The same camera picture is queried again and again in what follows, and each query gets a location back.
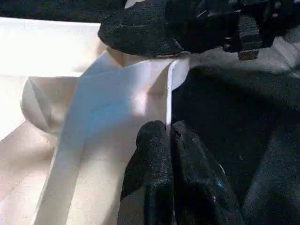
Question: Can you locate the black work mat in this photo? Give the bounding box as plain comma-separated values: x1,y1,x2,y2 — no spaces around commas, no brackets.
0,0,300,225

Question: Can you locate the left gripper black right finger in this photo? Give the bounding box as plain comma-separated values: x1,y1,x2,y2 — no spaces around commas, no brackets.
170,120,244,225

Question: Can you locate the white plastic table top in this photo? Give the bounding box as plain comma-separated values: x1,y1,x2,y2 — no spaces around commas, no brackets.
0,16,190,225

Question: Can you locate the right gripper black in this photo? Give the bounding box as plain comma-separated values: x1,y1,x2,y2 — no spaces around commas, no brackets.
189,0,285,62

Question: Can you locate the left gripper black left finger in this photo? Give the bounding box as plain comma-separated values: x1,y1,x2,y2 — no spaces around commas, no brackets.
118,120,175,225

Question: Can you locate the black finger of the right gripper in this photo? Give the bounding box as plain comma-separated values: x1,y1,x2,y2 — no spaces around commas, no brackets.
97,0,203,59

